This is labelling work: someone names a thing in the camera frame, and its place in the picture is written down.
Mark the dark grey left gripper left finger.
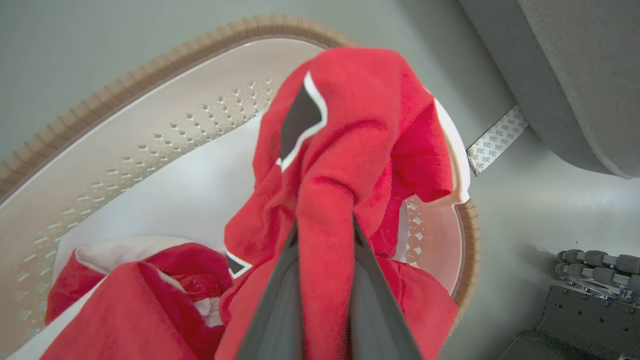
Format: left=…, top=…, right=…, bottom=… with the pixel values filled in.
left=235, top=220, right=305, bottom=360

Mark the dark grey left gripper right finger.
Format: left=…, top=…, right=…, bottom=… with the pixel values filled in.
left=349, top=214, right=425, bottom=360

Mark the red jersey with white lining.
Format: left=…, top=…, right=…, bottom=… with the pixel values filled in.
left=40, top=236, right=233, bottom=360

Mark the red and white jersey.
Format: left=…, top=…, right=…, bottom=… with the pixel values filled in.
left=215, top=46, right=460, bottom=360

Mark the white laundry basket brown rim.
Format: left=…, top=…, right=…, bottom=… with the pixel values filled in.
left=0, top=14, right=482, bottom=360

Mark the white printed tape strip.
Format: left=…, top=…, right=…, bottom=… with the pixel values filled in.
left=466, top=105, right=529, bottom=177

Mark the grey roller omni wheel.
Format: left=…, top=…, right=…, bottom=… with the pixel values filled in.
left=552, top=248, right=640, bottom=302

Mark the grey fabric sofa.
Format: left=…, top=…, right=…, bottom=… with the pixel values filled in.
left=459, top=0, right=640, bottom=180

